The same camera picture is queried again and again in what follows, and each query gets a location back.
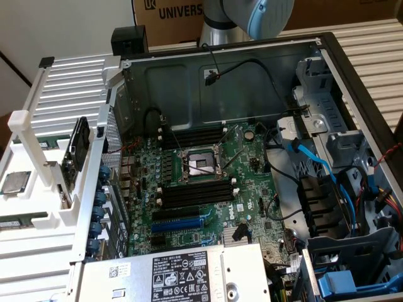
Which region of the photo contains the green RAM stick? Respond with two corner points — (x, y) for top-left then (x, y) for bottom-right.
(36, 135), (72, 150)
(0, 213), (48, 230)

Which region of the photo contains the metal CPU socket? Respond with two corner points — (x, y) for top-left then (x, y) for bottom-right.
(178, 143), (229, 185)

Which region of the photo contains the thin metal locking lever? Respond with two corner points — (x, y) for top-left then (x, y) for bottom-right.
(160, 116), (185, 157)
(220, 146), (245, 171)

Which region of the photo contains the metal socket cover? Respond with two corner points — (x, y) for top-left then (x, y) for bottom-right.
(220, 124), (245, 148)

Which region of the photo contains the green Dell motherboard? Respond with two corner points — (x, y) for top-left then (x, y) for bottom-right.
(121, 122), (303, 268)

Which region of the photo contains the long black expansion slot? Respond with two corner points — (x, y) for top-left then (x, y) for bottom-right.
(152, 206), (202, 222)

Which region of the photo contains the open grey PC case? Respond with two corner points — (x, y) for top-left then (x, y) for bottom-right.
(71, 31), (403, 302)

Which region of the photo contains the blue expansion slot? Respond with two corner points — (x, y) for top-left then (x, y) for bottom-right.
(150, 216), (205, 234)

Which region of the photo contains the silver finned heatsink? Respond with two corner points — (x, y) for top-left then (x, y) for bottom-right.
(222, 226), (249, 245)

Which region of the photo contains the black graphics card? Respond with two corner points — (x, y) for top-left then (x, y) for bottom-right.
(58, 116), (91, 210)

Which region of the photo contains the printed cardboard box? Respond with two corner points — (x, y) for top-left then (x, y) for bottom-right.
(133, 0), (205, 48)

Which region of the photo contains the small black box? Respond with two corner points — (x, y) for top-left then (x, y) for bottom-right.
(111, 25), (149, 59)

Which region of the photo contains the silver power supply unit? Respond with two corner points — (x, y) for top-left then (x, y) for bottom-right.
(74, 243), (271, 302)

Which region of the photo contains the white parts rack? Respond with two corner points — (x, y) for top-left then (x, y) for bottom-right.
(0, 56), (105, 249)

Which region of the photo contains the silver CPU chip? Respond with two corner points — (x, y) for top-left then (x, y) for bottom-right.
(0, 171), (32, 194)

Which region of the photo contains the blue drive caddy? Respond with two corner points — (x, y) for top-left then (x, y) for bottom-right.
(316, 270), (403, 298)

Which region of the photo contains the plain brown cardboard box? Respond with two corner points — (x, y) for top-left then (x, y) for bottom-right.
(285, 0), (403, 31)

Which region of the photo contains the looped black wire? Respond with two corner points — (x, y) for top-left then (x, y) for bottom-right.
(143, 106), (166, 138)

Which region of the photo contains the curved black wire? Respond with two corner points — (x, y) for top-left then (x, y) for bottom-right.
(263, 124), (305, 186)

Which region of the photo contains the short red twisted wire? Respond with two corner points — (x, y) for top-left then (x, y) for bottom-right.
(122, 137), (142, 152)

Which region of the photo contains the black wire with connector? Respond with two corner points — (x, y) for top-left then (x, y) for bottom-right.
(201, 43), (308, 113)

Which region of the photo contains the blue SATA wire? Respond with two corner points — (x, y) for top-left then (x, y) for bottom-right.
(283, 138), (358, 237)

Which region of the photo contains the thin black wire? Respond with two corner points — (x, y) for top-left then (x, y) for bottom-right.
(266, 193), (305, 221)

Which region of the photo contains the long red twisted wire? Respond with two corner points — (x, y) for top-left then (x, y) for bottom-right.
(373, 141), (403, 164)

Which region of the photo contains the yellow red power wire bundle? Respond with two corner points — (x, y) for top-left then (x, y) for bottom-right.
(376, 185), (403, 224)

